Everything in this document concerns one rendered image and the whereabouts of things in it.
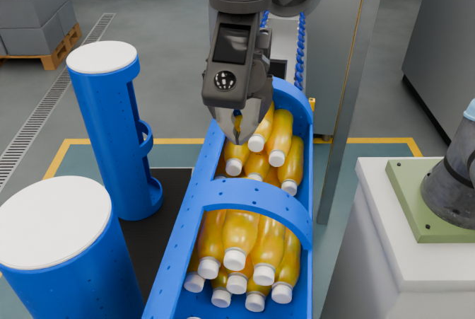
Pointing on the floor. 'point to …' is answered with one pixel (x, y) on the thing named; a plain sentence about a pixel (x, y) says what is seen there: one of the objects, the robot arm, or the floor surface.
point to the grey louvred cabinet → (444, 47)
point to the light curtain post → (352, 81)
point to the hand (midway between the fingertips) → (237, 141)
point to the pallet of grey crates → (36, 13)
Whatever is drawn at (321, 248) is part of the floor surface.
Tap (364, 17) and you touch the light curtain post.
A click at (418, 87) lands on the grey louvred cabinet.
